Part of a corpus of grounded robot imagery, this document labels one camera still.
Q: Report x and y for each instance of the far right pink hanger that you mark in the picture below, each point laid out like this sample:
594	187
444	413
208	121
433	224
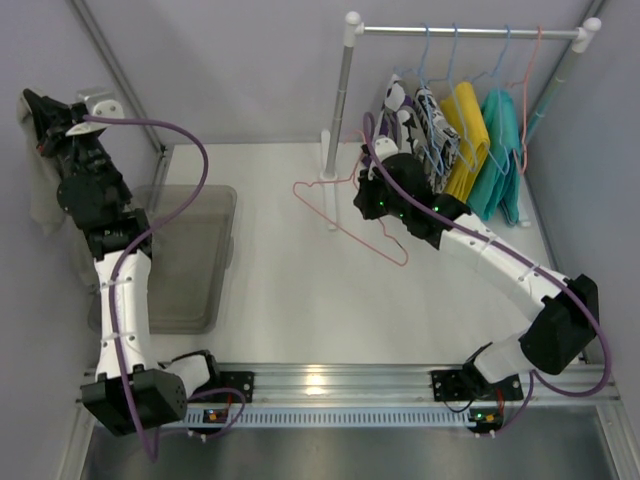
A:
524	83

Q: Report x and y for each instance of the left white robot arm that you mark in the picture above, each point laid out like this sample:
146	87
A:
131	392

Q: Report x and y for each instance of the grey plastic bin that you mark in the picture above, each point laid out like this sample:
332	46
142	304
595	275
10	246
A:
190	256

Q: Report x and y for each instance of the aluminium mounting rail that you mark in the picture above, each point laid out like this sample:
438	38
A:
399	385

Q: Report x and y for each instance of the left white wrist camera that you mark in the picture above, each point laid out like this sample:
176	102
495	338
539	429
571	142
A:
98	102

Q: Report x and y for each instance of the grey trousers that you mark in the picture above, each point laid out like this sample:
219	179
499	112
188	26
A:
44	179

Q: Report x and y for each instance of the blue hanger with yellow garment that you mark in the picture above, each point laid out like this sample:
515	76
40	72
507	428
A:
448	80

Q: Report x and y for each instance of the blue hanger with patterned garment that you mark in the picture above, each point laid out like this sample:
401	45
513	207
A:
425	50

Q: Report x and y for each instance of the black white patterned garment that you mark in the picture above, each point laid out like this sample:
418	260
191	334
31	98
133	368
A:
439	147

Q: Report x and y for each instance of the yellow garment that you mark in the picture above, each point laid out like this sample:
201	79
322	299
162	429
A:
462	111

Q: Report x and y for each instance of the teal garment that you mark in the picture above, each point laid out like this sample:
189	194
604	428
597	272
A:
496	187

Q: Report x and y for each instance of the blue hanger with teal garment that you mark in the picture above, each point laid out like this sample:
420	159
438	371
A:
495	76

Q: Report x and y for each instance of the grey slotted cable duct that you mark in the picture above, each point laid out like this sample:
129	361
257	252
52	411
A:
359	417

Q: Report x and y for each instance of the purple patterned garment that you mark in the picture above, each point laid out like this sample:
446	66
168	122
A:
398	120

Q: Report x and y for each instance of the white metal clothes rack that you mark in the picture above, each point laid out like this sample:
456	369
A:
579	38

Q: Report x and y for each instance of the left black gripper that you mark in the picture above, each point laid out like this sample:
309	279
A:
57	125

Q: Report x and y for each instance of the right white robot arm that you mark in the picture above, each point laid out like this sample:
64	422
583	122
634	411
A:
562	312

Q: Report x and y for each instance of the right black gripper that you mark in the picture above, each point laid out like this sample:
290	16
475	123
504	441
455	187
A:
400	163

